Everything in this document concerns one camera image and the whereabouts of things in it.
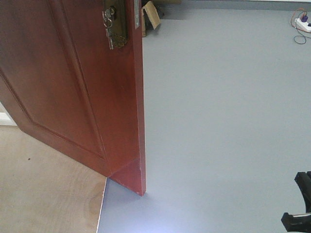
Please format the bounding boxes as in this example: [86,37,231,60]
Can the hanging silver keys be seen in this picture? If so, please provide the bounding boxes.
[102,6,115,50]

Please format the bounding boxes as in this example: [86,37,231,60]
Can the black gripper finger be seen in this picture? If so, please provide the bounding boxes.
[294,171,311,213]
[281,213,311,233]

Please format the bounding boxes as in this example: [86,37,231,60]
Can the brown wooden door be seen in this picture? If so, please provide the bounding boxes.
[0,0,146,196]

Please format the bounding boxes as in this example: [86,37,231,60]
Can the metal door latch plate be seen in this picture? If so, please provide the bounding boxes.
[134,0,141,29]

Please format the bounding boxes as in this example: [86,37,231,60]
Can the brass door lock plate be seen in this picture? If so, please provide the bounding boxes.
[103,0,128,49]

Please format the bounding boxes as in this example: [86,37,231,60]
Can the white power strip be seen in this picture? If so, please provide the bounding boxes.
[294,18,311,33]

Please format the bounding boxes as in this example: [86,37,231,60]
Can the plywood base platform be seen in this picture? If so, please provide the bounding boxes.
[0,125,106,233]

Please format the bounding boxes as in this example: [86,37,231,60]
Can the brown cardboard box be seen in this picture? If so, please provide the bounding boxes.
[141,0,161,37]

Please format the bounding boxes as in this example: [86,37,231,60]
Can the white door frame panel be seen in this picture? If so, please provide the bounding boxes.
[0,103,17,126]

